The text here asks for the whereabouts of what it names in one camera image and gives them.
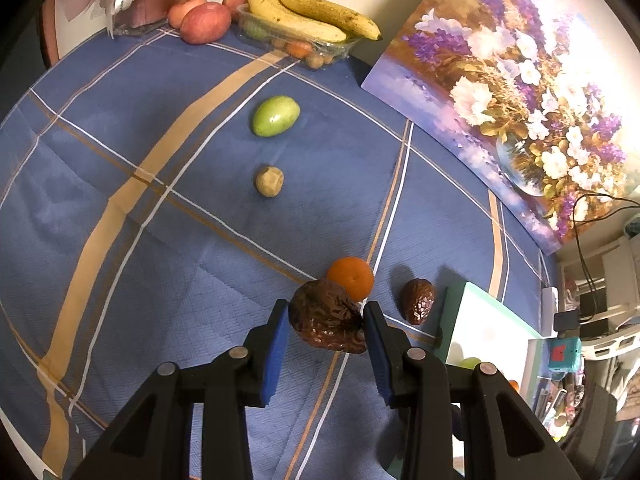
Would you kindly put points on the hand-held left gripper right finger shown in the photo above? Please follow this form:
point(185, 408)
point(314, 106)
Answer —
point(380, 355)

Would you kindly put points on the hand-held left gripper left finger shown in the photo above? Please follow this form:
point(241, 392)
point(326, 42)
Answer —
point(277, 355)

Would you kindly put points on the large brown wrinkled date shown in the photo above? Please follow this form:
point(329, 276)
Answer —
point(325, 317)

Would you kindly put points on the mandarin orange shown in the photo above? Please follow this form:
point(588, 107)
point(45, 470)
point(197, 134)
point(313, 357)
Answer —
point(352, 275)
point(514, 385)

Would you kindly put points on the large green jujube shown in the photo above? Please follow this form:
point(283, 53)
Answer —
point(470, 363)

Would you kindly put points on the white tray with green rim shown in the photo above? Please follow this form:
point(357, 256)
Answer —
point(485, 325)

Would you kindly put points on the small green mango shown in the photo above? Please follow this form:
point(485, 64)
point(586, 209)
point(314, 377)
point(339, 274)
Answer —
point(275, 116)

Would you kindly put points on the blue plaid tablecloth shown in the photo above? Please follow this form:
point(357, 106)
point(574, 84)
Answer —
point(150, 260)

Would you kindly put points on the white power strip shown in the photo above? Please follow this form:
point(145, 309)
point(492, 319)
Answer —
point(548, 310)

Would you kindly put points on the teal toy box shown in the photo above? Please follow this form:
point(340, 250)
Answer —
point(565, 353)

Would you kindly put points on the pile of small trinkets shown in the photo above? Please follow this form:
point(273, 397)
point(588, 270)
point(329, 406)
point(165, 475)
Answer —
point(560, 405)

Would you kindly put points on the black charger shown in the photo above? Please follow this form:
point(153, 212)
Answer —
point(566, 321)

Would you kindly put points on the flower painting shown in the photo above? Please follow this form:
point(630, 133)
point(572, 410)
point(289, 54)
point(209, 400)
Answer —
point(500, 90)

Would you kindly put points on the clear plastic fruit container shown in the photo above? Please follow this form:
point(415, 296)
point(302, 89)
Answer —
point(320, 50)

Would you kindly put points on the yellow banana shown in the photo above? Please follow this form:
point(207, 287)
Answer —
point(280, 17)
point(325, 10)

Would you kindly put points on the red apple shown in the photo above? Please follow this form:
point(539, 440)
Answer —
point(205, 22)
point(235, 2)

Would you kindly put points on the pale orange apple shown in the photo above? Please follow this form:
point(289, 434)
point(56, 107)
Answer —
point(182, 7)

